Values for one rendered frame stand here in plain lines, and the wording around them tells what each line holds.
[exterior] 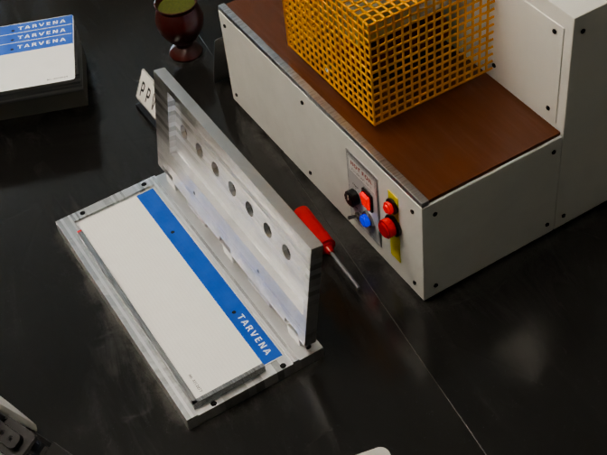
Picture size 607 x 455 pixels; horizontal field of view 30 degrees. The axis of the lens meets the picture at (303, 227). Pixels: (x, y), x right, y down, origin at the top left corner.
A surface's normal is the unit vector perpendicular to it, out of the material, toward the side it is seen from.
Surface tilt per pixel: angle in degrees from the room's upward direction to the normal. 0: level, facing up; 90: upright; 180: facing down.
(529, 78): 90
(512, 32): 90
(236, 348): 0
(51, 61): 0
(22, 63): 0
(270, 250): 81
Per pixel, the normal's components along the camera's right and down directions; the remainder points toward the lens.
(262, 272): -0.85, 0.31
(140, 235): -0.09, -0.69
